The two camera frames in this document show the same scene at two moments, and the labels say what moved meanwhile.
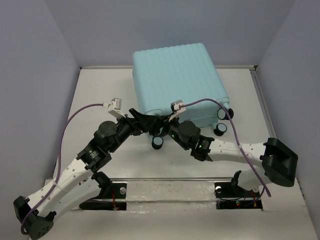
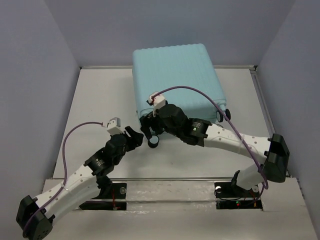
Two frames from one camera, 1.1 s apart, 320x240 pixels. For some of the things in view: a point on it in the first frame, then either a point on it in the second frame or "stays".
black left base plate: x=113 y=197 stays
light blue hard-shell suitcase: x=184 y=74 stays
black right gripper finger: x=146 y=121 → x=138 y=137
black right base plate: x=229 y=197 stays
